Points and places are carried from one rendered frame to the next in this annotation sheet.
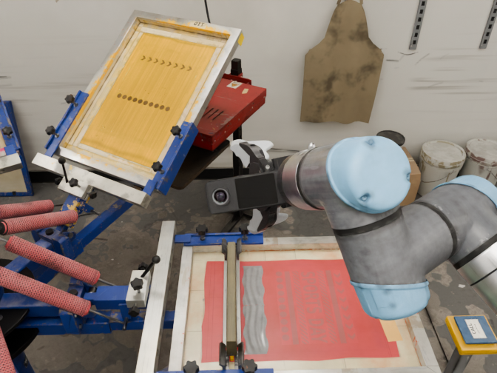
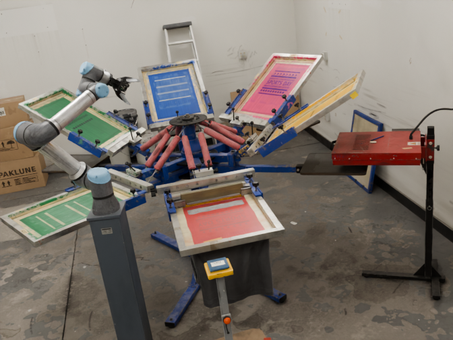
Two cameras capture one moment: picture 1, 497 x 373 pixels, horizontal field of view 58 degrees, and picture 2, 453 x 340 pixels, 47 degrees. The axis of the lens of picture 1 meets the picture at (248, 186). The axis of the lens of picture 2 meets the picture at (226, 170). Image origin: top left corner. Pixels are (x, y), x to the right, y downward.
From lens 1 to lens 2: 3.11 m
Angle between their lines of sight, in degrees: 72
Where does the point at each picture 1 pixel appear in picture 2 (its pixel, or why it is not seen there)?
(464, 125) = not seen: outside the picture
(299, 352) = (191, 221)
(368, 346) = (199, 237)
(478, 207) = (92, 85)
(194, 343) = not seen: hidden behind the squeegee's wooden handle
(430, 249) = (83, 86)
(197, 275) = not seen: hidden behind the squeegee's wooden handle
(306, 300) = (224, 218)
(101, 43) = (424, 98)
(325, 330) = (205, 225)
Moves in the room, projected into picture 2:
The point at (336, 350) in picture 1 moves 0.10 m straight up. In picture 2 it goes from (194, 229) to (192, 214)
